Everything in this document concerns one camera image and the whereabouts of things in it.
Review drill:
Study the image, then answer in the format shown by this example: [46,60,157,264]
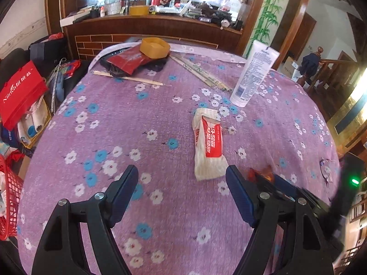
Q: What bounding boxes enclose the red white snack wrapper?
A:
[192,107,228,181]

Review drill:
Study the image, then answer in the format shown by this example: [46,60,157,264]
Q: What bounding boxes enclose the red plastic basket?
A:
[1,155,23,241]

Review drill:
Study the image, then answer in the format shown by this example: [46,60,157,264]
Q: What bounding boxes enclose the wooden stair railing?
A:
[296,51,359,98]

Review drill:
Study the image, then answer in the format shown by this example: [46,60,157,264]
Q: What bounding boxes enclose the white lotion tube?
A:
[230,40,279,108]

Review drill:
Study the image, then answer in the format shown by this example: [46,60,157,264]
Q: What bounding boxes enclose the wrapped chopsticks pair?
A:
[169,55,233,92]

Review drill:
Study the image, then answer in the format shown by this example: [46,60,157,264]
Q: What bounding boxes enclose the red gift bag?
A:
[1,61,48,130]

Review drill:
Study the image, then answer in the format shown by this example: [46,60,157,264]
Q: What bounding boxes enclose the black wallet under packet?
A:
[100,53,169,77]

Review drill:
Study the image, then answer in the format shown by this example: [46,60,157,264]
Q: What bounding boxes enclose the wooden chopstick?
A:
[92,71,164,86]

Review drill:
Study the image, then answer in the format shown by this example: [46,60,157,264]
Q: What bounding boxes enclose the yellow tape roll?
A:
[139,37,170,60]

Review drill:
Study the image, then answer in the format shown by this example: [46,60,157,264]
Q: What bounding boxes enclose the red packet on table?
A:
[107,45,152,75]

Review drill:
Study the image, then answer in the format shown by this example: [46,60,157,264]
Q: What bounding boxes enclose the black sofa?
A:
[0,37,68,89]

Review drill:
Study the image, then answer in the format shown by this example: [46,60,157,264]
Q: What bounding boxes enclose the wooden sideboard cabinet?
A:
[63,15,246,60]

